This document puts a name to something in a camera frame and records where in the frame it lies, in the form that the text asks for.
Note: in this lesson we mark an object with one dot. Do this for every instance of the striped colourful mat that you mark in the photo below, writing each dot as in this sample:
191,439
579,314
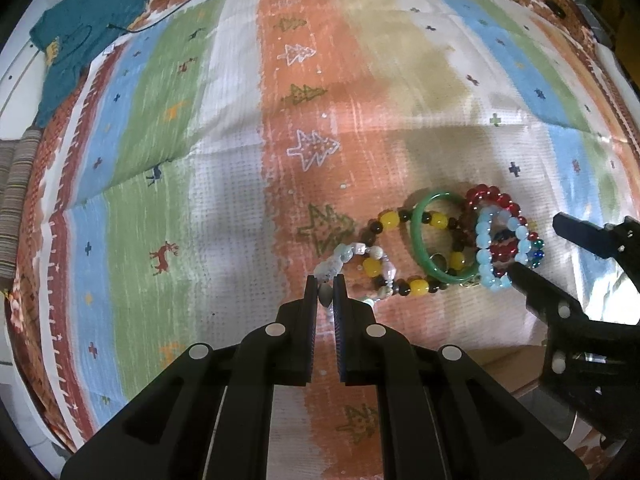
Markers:
206,166

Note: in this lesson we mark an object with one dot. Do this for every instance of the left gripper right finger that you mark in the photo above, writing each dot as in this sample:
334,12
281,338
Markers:
441,415

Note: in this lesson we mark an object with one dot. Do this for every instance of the teal knitted sweater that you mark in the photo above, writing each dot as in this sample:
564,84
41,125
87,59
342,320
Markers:
71,35

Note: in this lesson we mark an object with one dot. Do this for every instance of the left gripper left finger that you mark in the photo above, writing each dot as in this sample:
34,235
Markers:
208,415

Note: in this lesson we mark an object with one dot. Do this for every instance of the green jade bangle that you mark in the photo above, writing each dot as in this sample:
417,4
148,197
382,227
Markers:
419,248

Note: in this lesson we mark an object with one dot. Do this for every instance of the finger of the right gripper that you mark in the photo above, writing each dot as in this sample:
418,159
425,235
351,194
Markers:
620,242
560,312

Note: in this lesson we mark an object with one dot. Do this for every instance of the striped grey pillow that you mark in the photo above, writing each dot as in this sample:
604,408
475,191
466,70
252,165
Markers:
17,157

